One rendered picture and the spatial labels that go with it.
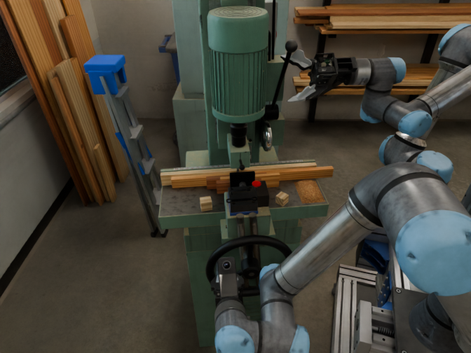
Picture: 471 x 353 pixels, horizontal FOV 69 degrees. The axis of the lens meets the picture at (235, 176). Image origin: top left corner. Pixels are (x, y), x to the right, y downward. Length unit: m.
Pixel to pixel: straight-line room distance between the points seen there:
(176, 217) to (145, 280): 1.04
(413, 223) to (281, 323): 0.37
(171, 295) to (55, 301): 0.65
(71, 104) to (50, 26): 0.53
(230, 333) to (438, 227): 0.42
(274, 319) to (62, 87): 1.96
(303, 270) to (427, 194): 0.31
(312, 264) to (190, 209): 0.58
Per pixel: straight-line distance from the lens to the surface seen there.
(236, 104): 1.06
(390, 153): 1.40
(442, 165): 1.34
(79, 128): 2.48
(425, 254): 0.53
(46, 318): 2.24
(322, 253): 0.73
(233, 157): 1.19
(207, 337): 1.84
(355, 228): 0.69
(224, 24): 0.99
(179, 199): 1.26
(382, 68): 1.10
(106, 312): 2.13
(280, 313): 0.80
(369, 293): 1.92
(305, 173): 1.34
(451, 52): 1.38
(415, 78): 3.40
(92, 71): 1.88
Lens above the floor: 1.70
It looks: 37 degrees down
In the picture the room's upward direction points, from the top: 1 degrees counter-clockwise
